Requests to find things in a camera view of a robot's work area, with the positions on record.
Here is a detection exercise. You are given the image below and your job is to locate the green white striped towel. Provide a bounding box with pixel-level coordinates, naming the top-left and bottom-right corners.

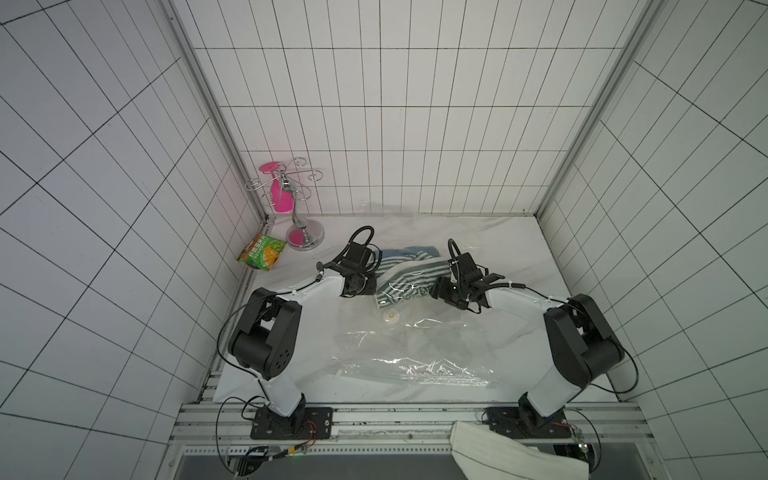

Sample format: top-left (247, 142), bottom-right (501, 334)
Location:
top-left (374, 254), bottom-right (451, 308)

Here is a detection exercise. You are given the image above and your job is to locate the clear plastic vacuum bag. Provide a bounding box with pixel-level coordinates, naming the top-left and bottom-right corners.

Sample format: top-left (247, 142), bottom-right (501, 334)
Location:
top-left (320, 242), bottom-right (541, 390)

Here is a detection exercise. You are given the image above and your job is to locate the teal and beige towel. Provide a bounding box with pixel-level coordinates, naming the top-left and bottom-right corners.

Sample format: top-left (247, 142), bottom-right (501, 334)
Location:
top-left (381, 246), bottom-right (440, 264)

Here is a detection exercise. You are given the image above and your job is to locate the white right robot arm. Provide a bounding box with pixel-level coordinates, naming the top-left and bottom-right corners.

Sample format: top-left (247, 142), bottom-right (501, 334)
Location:
top-left (430, 239), bottom-right (628, 432)

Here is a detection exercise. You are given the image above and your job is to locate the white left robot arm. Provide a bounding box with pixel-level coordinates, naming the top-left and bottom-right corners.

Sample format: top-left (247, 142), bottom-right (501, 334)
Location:
top-left (216, 225), bottom-right (383, 422)

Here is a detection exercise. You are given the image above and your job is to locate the chrome cup holder stand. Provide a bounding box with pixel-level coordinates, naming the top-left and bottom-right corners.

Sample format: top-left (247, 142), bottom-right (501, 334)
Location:
top-left (245, 157), bottom-right (325, 251)

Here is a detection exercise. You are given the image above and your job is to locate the pink plastic scoop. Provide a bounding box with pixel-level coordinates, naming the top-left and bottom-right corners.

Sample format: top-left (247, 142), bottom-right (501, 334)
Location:
top-left (259, 162), bottom-right (294, 214)

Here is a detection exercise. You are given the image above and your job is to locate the green snack packet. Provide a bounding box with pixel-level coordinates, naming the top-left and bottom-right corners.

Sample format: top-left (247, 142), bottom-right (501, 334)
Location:
top-left (237, 234), bottom-right (287, 271)

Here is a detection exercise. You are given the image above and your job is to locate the white striped cloth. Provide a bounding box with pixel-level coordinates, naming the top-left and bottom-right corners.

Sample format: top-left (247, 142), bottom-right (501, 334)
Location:
top-left (449, 422), bottom-right (589, 480)

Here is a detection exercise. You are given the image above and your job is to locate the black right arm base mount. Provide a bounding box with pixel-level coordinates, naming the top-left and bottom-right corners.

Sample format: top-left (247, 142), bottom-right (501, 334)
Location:
top-left (481, 394), bottom-right (572, 440)

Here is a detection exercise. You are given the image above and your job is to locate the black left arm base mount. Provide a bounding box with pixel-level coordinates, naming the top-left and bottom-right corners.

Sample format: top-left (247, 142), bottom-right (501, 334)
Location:
top-left (250, 396), bottom-right (334, 441)

